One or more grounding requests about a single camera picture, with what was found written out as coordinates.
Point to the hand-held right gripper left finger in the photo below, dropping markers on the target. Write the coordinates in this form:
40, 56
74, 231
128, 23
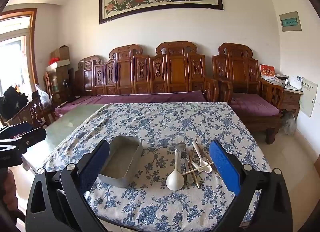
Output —
96, 162

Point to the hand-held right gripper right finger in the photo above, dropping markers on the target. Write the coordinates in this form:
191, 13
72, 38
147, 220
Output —
223, 164

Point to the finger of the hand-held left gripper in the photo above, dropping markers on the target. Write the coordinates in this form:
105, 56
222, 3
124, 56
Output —
22, 127
35, 136

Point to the rectangular metal tin box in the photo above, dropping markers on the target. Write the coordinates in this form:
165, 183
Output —
120, 162

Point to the white soup spoon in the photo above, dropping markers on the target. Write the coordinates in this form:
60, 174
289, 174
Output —
198, 153

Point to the large white rice spoon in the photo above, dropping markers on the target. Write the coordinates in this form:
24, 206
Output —
175, 180

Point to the carved wooden chair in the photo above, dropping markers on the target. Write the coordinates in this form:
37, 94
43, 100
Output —
35, 112

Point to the black bag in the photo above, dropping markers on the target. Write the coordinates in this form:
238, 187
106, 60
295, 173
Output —
12, 102

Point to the white plastic fork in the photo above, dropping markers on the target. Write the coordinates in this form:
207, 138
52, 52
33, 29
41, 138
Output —
195, 165

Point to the clear plastic bag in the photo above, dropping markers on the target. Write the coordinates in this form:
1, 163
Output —
45, 98

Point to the dark cabinet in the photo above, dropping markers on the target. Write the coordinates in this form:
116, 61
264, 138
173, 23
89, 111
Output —
62, 79

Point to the purple armchair cushion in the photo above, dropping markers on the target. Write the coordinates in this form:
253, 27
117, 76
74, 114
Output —
252, 104

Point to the purple bench cushion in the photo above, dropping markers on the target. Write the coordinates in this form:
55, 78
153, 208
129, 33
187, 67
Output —
125, 98

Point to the white lidded box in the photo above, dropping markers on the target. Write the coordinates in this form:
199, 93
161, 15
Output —
60, 63

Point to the blue floral tablecloth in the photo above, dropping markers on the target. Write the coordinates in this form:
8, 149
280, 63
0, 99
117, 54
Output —
160, 122

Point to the grey plastic bag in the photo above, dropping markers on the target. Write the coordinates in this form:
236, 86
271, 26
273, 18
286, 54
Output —
287, 123

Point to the brown cardboard box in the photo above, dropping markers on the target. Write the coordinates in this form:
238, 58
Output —
61, 53

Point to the carved wooden armchair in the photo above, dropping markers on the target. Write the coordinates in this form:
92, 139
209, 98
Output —
237, 72

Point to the wooden side table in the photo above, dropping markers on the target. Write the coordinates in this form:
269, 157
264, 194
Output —
291, 98

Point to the red gift box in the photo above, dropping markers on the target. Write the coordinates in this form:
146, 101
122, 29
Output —
267, 71

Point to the carved wooden sofa bench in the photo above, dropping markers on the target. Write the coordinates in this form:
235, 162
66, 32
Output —
175, 72

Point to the white card box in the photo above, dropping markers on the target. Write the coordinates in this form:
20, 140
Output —
297, 82

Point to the wooden window frame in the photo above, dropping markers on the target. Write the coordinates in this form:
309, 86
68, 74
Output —
32, 47

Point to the white wall box cover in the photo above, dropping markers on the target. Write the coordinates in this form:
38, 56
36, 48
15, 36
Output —
308, 97

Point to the grey wall electrical panel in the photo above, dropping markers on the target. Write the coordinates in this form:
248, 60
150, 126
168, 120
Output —
290, 21

